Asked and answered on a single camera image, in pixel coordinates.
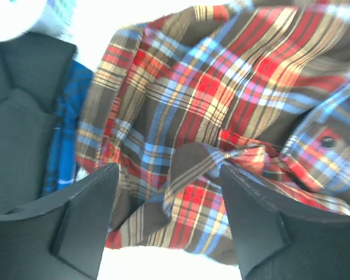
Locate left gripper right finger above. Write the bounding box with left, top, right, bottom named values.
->
left=220, top=165, right=350, bottom=279

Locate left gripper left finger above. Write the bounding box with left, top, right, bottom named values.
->
left=0, top=163, right=119, bottom=280

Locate red plaid long sleeve shirt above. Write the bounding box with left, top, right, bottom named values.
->
left=76, top=1, right=350, bottom=265

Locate blue plaid folded shirt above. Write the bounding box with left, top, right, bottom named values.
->
left=40, top=61, right=93, bottom=197

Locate black folded shirt with buttons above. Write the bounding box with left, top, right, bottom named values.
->
left=0, top=33, right=76, bottom=214

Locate floral patterned table mat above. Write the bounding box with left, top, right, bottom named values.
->
left=60, top=1, right=240, bottom=279

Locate left white plastic basket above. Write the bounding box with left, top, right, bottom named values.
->
left=0, top=0, right=76, bottom=42

